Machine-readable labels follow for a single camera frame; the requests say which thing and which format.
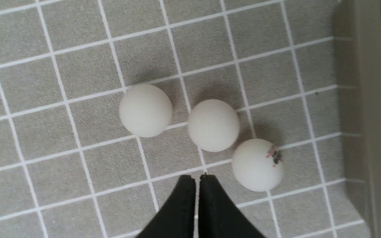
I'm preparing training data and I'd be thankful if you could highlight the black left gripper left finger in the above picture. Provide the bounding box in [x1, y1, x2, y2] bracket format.
[137, 175, 196, 238]

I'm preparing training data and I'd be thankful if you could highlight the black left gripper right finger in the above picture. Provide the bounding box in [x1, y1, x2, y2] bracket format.
[198, 174, 265, 238]

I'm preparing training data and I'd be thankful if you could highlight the white ping-pong ball with logo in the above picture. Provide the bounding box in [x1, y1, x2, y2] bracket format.
[232, 139, 284, 192]

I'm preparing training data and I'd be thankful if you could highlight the olive green plastic bin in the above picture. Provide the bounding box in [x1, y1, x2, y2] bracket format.
[333, 0, 381, 238]

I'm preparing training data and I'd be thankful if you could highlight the grey grid-pattern tablecloth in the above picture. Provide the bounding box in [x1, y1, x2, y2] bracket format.
[0, 0, 370, 238]

